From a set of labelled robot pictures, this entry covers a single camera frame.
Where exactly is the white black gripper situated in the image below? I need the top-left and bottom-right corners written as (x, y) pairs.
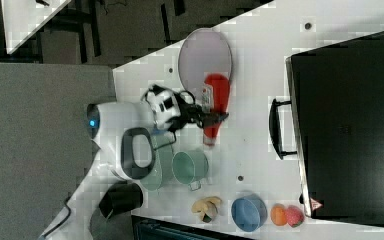
top-left (141, 84), bottom-right (229, 132)

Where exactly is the red ketchup bottle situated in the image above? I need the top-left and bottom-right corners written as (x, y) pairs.
top-left (202, 73), bottom-right (230, 146)

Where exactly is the black robot base lower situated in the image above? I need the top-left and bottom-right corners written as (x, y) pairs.
top-left (99, 183), bottom-right (143, 219)

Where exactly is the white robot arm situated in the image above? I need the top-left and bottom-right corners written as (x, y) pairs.
top-left (37, 84), bottom-right (229, 240)

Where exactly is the green mug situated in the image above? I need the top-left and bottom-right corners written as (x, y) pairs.
top-left (172, 149), bottom-right (209, 191)

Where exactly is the lilac round plate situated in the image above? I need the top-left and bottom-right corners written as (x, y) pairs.
top-left (178, 28), bottom-right (232, 96)

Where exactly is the toy banana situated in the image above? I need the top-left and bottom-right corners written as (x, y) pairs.
top-left (191, 196), bottom-right (222, 223)

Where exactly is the blue bowl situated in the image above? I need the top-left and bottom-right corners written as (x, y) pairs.
top-left (231, 194), bottom-right (268, 232)

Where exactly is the orange toy fruit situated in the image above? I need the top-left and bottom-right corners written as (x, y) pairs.
top-left (270, 204), bottom-right (287, 226)

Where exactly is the red toy strawberry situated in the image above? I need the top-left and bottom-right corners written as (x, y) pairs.
top-left (285, 205), bottom-right (304, 228)

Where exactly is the black toaster oven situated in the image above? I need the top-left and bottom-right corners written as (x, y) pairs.
top-left (285, 31), bottom-right (384, 227)

